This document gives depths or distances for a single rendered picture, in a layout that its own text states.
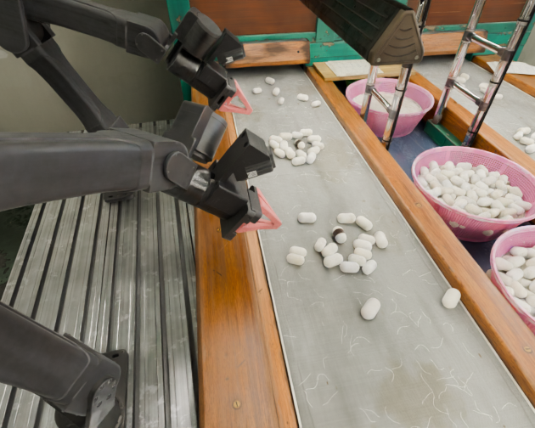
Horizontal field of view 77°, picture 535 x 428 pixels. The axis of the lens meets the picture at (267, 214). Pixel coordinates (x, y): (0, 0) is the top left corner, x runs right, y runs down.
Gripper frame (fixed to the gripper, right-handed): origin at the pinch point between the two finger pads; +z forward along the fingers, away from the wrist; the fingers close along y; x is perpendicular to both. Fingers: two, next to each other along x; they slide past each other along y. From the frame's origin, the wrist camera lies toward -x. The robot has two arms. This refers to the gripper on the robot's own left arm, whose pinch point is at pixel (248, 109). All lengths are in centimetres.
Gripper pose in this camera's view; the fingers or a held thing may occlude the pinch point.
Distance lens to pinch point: 82.9
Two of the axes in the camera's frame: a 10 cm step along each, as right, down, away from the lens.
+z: 7.5, 3.9, 5.4
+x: -6.4, 6.3, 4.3
